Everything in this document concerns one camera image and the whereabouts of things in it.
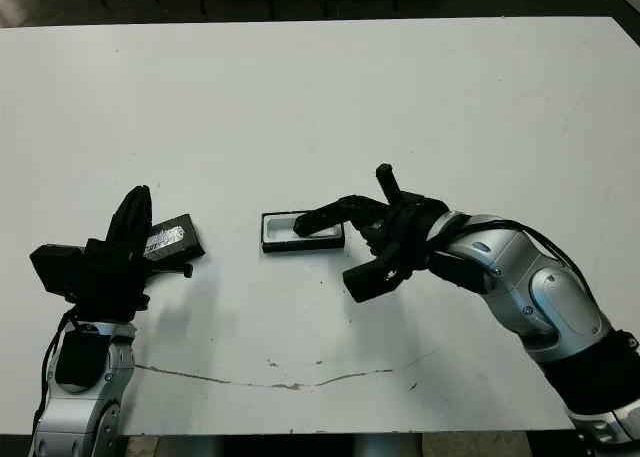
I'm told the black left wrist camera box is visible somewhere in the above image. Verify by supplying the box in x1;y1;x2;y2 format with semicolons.
29;244;91;296

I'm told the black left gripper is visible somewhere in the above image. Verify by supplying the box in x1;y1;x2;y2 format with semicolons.
67;185;194;321

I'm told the small black camera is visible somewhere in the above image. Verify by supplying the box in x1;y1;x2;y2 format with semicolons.
292;207;349;239

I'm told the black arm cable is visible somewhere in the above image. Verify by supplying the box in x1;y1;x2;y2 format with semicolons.
464;219;586;288
32;311;76;428

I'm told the black box lid silver print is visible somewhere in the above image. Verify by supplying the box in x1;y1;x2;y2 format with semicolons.
143;213;209;264

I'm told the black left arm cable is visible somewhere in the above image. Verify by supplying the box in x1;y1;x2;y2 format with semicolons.
32;311;76;428

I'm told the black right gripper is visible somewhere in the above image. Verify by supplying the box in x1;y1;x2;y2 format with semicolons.
327;164;449;281

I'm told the black box base white insert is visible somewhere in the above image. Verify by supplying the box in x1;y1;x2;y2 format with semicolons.
260;209;346;255

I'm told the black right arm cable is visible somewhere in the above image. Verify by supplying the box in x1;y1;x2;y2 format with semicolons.
464;219;586;288

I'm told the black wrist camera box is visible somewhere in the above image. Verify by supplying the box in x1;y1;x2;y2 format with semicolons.
342;254;414;304
29;244;91;296

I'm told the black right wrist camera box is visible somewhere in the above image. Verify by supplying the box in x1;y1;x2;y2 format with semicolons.
342;254;414;304

